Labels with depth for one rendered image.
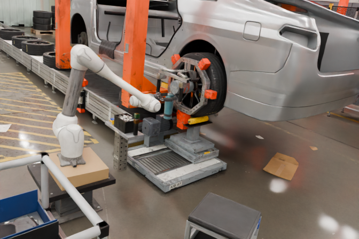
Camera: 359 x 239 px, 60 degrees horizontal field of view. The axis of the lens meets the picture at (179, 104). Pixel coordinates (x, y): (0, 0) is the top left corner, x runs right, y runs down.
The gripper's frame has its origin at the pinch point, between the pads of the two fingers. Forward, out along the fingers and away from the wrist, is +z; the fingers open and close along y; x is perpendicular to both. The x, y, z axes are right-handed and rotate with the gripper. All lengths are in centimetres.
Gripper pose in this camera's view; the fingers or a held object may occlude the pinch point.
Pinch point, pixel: (170, 96)
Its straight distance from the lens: 274.8
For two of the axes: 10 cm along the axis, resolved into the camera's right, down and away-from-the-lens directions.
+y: 6.5, 3.0, -7.0
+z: 7.5, -1.1, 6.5
